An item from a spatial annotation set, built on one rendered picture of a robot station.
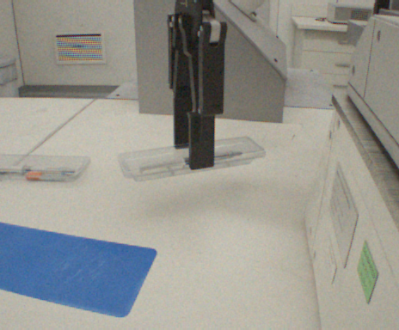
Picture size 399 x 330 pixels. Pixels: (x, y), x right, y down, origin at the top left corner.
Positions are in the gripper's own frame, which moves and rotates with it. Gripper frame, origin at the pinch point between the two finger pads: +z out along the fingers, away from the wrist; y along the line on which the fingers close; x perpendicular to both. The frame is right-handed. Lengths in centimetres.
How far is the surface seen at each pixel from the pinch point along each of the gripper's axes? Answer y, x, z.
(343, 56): 167, -169, 26
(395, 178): -30.5, 0.1, -9.3
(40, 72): 342, 36, 60
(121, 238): -6.7, 10.9, 8.6
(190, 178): 3.9, -1.0, 8.5
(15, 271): -9.0, 22.7, 8.7
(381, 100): -25.9, -2.8, -11.8
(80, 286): -13.1, 16.2, 8.7
